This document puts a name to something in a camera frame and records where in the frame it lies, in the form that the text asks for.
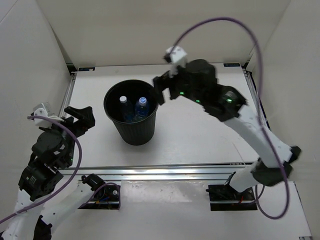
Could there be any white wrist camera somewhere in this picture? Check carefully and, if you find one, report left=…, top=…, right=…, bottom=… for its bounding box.
left=32, top=102, right=63, bottom=128
left=163, top=46, right=188, bottom=67

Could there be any aluminium frame rail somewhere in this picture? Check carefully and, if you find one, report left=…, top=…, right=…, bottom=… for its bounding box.
left=74, top=163, right=251, bottom=183

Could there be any clear bottle blue label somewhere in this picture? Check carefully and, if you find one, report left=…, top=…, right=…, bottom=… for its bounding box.
left=134, top=97, right=149, bottom=122

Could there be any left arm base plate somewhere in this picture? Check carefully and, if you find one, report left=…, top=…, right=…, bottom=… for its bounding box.
left=78, top=182, right=121, bottom=210

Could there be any black plastic waste bin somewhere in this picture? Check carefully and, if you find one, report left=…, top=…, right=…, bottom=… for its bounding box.
left=103, top=79, right=158, bottom=146

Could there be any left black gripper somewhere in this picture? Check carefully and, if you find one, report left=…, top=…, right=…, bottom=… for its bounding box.
left=40, top=105, right=96, bottom=167

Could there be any blue label bottle white cap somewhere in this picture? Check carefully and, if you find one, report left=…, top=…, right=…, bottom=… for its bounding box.
left=119, top=95, right=135, bottom=123

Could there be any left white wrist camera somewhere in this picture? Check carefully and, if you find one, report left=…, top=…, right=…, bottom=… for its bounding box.
left=32, top=102, right=63, bottom=128

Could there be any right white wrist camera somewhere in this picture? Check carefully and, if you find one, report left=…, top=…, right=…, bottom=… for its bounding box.
left=163, top=46, right=188, bottom=67

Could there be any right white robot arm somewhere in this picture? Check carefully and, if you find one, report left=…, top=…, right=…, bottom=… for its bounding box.
left=152, top=59, right=301, bottom=200

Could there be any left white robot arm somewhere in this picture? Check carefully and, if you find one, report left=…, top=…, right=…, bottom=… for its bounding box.
left=0, top=106, right=105, bottom=240

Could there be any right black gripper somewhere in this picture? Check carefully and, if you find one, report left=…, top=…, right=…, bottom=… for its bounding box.
left=150, top=62, right=207, bottom=107

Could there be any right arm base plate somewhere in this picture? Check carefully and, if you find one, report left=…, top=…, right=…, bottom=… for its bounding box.
left=205, top=184, right=258, bottom=212

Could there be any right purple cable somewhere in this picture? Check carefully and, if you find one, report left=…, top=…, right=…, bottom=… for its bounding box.
left=172, top=16, right=290, bottom=220

